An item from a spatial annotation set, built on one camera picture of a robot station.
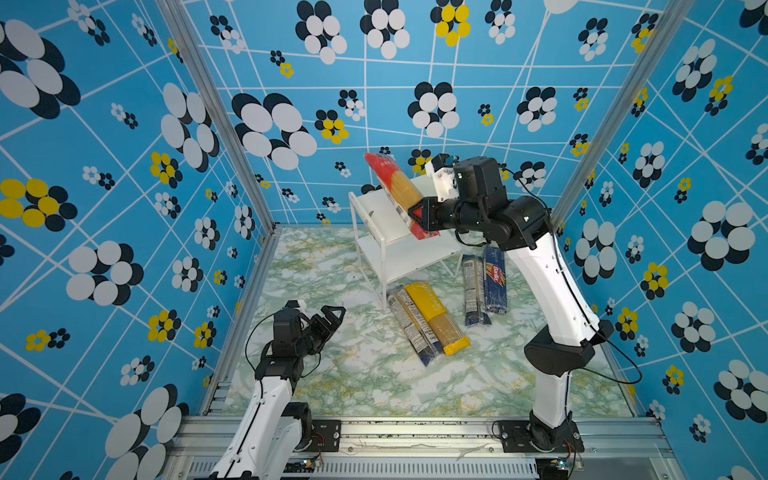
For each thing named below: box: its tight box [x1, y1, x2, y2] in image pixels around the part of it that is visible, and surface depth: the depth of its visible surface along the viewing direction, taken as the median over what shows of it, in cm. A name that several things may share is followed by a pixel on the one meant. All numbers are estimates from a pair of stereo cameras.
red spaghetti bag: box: [364, 153, 441, 241], surface depth 68 cm
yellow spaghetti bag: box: [404, 282, 472, 355], surface depth 93 cm
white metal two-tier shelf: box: [348, 174, 462, 311], surface depth 82 cm
